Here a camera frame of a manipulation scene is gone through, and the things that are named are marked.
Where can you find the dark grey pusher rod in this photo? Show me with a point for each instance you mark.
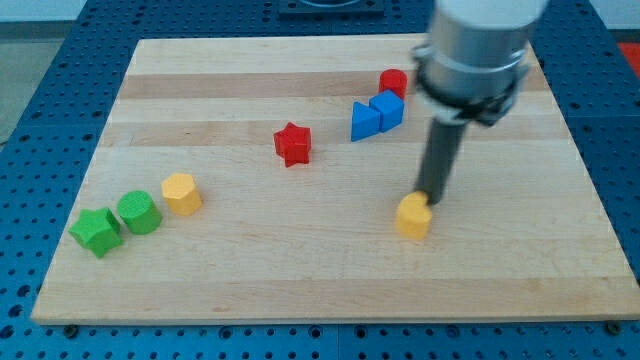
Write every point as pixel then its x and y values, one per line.
pixel 443 143

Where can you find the yellow heart block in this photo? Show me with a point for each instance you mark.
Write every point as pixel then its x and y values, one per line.
pixel 413 216

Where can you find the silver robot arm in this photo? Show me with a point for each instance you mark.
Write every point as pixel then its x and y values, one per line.
pixel 470 69

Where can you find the blue cube block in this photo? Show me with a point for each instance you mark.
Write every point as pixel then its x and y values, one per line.
pixel 390 107

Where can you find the red cylinder block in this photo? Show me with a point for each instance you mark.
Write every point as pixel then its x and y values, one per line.
pixel 394 80

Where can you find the blue triangle block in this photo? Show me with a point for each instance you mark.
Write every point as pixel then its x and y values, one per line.
pixel 365 122

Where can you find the red star block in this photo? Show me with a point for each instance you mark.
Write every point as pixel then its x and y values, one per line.
pixel 293 144

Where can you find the wooden board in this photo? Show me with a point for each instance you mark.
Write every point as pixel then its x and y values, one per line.
pixel 520 234

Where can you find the yellow hexagon block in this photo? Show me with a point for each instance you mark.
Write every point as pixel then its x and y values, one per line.
pixel 181 194

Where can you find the green cylinder block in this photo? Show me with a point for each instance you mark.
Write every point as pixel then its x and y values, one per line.
pixel 138 211

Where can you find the green star block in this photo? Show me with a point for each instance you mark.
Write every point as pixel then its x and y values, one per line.
pixel 97 231

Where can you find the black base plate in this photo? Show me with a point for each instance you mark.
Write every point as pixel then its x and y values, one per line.
pixel 330 7

